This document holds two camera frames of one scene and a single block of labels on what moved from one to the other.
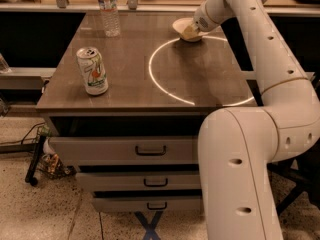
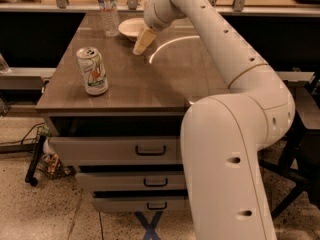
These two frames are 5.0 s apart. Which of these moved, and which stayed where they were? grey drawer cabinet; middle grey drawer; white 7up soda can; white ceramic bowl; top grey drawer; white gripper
Moved: white gripper; white ceramic bowl
Stayed: grey drawer cabinet; middle grey drawer; top grey drawer; white 7up soda can
